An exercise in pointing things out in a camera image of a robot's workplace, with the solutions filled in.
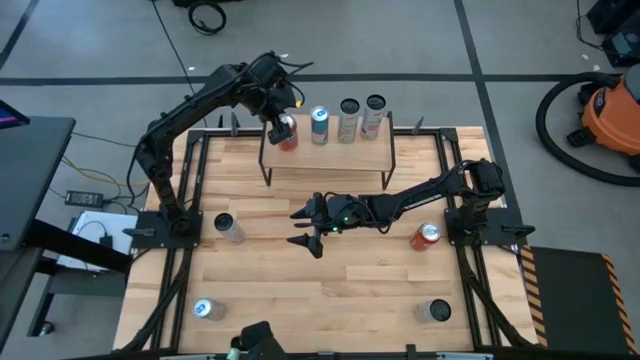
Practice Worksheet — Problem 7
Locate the silver and blue slim can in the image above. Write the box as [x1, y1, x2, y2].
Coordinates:
[192, 297, 227, 322]

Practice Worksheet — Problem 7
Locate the black computer monitor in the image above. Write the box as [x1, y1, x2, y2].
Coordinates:
[0, 98, 30, 130]

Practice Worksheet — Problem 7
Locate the long black hanging cable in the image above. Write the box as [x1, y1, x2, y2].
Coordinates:
[151, 0, 210, 128]

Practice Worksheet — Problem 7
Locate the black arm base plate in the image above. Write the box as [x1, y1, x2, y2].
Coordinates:
[443, 205, 536, 249]
[123, 209, 205, 250]

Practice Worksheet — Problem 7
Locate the white Celsius Peach Vibe can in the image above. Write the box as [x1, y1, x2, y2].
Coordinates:
[359, 93, 388, 141]
[213, 212, 247, 245]

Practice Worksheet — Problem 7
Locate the red cola can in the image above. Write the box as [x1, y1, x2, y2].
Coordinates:
[277, 112, 300, 153]

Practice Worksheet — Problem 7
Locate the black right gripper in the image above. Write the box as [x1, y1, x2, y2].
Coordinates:
[285, 191, 374, 260]

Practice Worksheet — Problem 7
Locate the white flat box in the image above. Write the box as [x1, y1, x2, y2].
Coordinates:
[56, 209, 140, 274]

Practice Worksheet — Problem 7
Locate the orange-red soda can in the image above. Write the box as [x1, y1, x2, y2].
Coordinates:
[409, 222, 443, 253]

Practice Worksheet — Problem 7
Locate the yellow floor cable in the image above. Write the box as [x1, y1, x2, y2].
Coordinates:
[60, 155, 151, 190]

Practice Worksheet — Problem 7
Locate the black aluminium rig frame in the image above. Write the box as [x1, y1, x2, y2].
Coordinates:
[119, 112, 539, 360]

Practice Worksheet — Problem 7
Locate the black power adapter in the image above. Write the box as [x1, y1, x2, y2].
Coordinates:
[63, 188, 106, 209]

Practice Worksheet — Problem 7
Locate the orange shop vacuum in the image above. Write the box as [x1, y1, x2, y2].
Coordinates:
[579, 63, 640, 171]
[536, 71, 640, 188]

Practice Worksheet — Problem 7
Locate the blue Red Bull can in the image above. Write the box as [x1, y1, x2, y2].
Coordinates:
[309, 105, 331, 147]

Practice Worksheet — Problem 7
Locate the coiled black cable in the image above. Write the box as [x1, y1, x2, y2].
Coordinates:
[186, 0, 229, 37]

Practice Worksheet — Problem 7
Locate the black desk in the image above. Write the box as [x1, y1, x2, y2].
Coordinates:
[0, 116, 132, 351]

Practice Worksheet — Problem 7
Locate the black mat with hazard stripes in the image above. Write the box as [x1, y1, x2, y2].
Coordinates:
[518, 243, 640, 357]

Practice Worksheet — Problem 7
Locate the wooden shelf with black frame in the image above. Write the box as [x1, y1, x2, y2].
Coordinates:
[258, 112, 398, 191]

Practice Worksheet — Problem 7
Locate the white Celsius can orange print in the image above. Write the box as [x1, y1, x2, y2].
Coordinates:
[336, 97, 361, 145]

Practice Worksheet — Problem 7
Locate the black equipment case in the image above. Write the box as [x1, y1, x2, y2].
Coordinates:
[585, 0, 640, 69]

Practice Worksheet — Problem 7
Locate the silver can with black lid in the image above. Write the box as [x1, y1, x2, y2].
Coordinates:
[413, 298, 453, 324]

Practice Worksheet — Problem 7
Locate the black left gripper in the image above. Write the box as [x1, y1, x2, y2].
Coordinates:
[242, 49, 301, 147]

